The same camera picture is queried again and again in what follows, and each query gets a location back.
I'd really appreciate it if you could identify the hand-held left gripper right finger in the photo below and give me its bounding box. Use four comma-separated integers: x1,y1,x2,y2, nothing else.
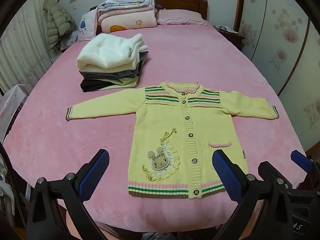
212,149,295,240

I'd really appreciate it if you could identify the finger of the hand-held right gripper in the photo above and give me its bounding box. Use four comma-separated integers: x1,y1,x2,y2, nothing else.
257,161,284,182
290,149,314,174

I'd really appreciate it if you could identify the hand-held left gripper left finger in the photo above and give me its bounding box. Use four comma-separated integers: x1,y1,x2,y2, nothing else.
26,149,110,240

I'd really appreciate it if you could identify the yellow knit cardigan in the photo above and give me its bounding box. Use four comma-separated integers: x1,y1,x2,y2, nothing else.
65,80,280,200

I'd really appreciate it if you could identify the stack of folded clothes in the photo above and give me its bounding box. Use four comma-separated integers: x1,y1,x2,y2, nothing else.
76,33,148,71

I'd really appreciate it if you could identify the black folded garment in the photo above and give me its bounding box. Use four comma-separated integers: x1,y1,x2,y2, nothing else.
80,79,110,93

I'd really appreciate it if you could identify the light green folded garment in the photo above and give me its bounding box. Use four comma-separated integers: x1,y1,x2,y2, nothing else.
100,76,139,90

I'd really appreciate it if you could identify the grey folded garment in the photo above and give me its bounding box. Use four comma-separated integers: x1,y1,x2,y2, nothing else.
79,52,148,80

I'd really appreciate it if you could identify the floral sliding wardrobe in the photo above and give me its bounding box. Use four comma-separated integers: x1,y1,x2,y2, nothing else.
240,0,320,150

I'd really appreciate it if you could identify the pink bed blanket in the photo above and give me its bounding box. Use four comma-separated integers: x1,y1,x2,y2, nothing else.
0,25,308,240

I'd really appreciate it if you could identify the wooden nightstand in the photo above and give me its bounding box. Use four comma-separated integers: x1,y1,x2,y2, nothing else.
212,25,245,49

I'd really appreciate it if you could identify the white patterned curtain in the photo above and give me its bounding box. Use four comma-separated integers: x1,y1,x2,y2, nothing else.
0,5,53,93

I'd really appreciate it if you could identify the white cushion with blue print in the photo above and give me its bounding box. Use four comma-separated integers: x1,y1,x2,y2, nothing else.
77,10,98,42

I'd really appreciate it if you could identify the small box on nightstand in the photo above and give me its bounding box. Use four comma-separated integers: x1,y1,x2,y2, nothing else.
217,25,239,33

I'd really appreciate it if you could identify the pink folded quilt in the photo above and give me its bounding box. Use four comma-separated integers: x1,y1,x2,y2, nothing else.
97,5,158,33

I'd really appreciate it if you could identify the olive puffer jacket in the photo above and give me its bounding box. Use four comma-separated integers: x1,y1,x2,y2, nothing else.
42,0,78,53

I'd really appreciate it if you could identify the pink pillow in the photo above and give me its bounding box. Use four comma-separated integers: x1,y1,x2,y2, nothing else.
156,9,208,27

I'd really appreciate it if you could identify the wooden headboard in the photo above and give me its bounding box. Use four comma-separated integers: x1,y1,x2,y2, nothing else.
90,0,208,22

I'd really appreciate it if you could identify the wooden door frame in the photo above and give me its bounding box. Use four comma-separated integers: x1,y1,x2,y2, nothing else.
234,0,247,34

